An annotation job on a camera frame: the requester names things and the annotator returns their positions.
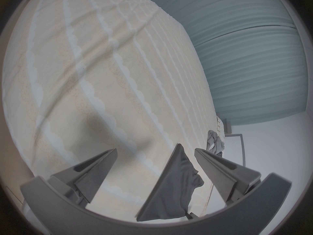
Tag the grey bedside table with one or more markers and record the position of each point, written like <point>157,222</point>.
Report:
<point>228,126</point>

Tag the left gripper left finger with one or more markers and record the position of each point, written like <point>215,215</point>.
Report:
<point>93,175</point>

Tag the bed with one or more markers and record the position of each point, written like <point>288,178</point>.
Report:
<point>110,70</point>

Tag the blue-green curtain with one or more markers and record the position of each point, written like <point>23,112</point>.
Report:
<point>256,77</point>
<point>220,8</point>

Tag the black trousers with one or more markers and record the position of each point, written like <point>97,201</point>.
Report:
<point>171,187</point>

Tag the white printed pillow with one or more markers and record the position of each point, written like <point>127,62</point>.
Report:
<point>220,128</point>

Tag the pile of clothes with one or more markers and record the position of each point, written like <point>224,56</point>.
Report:
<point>215,143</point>

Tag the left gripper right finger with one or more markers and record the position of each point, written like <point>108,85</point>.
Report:
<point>225,177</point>

